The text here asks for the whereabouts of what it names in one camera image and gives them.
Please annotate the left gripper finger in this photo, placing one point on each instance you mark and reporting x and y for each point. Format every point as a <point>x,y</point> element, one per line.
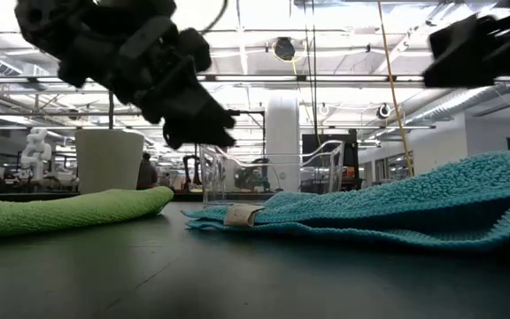
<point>193,137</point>
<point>184,102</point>

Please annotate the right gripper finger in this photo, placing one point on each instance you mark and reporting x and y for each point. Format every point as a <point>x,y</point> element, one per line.
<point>458,57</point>

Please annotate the teal microfiber towel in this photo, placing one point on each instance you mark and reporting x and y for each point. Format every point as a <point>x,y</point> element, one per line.
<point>414,199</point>

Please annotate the green microfiber towel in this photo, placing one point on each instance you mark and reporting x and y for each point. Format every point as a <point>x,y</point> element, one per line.
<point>60,212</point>

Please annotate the person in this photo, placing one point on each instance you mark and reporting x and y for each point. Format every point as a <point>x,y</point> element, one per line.
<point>147,173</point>

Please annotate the white plant pot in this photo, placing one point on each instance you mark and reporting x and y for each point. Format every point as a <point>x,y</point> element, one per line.
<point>109,159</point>

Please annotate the white round pillar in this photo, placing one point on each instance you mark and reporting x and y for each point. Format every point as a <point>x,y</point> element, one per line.
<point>283,133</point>

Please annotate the round ceiling fixture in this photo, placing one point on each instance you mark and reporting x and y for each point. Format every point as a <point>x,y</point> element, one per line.
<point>383,111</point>

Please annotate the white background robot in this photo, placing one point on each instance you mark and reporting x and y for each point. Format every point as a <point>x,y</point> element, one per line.
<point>36,150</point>

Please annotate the clear plastic bin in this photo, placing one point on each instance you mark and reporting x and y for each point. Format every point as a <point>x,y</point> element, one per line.
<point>334,164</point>

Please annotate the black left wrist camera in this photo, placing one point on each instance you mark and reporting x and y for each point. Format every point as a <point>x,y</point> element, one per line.
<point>193,46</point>

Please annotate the black metal frame rig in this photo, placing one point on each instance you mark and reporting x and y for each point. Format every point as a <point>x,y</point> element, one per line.
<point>250,112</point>

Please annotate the black ceiling camera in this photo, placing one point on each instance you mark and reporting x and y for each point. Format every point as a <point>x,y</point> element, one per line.
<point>284,49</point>

